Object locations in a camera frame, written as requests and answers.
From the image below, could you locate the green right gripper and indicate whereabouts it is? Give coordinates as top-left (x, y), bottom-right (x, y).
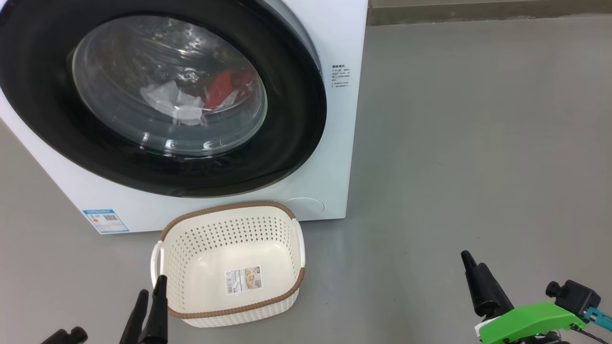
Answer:
top-left (460, 250), bottom-right (588, 344)

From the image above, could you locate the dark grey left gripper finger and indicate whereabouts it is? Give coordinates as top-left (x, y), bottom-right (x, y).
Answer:
top-left (120, 289), bottom-right (149, 344)
top-left (138, 275), bottom-right (169, 344)

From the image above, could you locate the small black text sticker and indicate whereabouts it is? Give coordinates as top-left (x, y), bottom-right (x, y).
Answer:
top-left (331, 64), bottom-right (351, 89)

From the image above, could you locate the blue energy label sticker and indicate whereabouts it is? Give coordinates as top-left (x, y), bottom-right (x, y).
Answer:
top-left (82, 209), bottom-right (130, 235)

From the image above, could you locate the white front-load washing machine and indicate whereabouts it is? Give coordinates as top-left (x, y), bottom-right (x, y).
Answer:
top-left (0, 0), bottom-right (369, 235)

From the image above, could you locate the teal cable connector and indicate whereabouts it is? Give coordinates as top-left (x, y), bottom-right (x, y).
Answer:
top-left (583, 307), bottom-right (612, 327)

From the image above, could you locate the round white filter cover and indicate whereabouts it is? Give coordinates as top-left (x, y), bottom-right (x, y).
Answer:
top-left (285, 197), bottom-right (325, 221)

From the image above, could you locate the cream perforated basket brown rim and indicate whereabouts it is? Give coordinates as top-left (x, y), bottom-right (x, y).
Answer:
top-left (151, 201), bottom-right (306, 328)

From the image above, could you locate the washing machine door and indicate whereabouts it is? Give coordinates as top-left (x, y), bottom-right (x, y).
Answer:
top-left (0, 0), bottom-right (328, 198)

